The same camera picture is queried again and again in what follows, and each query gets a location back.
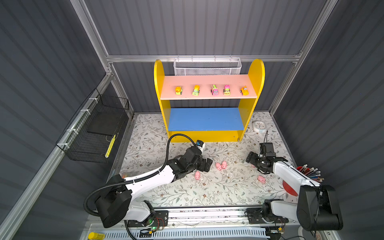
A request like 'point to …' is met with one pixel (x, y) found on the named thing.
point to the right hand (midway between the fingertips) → (254, 161)
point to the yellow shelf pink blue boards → (209, 124)
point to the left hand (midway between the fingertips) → (207, 159)
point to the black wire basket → (89, 138)
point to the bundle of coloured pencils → (313, 173)
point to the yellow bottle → (93, 235)
